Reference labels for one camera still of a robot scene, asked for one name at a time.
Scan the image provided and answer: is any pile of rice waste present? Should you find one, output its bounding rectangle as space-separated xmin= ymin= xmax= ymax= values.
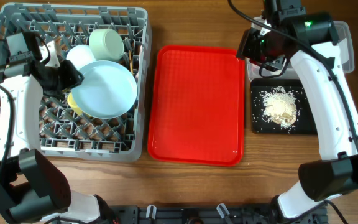
xmin=261 ymin=86 xmax=298 ymax=129

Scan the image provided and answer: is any light blue bowl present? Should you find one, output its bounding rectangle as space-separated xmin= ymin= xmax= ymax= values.
xmin=66 ymin=45 xmax=96 ymax=70

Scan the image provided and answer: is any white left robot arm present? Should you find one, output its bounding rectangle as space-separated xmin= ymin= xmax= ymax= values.
xmin=0 ymin=32 xmax=105 ymax=223

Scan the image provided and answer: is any light blue round plate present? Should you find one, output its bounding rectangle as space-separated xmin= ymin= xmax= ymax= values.
xmin=71 ymin=60 xmax=137 ymax=119

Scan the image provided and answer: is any red plastic tray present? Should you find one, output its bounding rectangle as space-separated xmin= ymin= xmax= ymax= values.
xmin=147 ymin=45 xmax=245 ymax=166

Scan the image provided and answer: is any yellow plastic cup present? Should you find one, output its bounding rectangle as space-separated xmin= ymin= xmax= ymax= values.
xmin=67 ymin=93 xmax=83 ymax=116

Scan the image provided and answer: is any black food waste tray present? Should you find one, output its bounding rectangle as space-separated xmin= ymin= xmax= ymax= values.
xmin=250 ymin=78 xmax=317 ymax=135

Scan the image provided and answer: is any wooden chopstick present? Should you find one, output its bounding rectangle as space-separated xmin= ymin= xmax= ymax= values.
xmin=129 ymin=51 xmax=134 ymax=75

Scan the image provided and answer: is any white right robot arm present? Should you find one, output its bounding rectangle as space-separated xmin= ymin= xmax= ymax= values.
xmin=237 ymin=1 xmax=358 ymax=223

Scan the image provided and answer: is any green bowl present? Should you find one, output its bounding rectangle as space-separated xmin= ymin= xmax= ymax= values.
xmin=89 ymin=29 xmax=124 ymax=62

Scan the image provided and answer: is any grey plastic dishwasher rack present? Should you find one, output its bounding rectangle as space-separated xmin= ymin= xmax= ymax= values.
xmin=0 ymin=3 xmax=152 ymax=162

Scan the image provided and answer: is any white plastic fork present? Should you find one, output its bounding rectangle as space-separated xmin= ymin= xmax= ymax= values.
xmin=135 ymin=45 xmax=144 ymax=81

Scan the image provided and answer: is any clear plastic waste bin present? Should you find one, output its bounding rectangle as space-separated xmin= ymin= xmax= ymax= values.
xmin=246 ymin=16 xmax=355 ymax=81

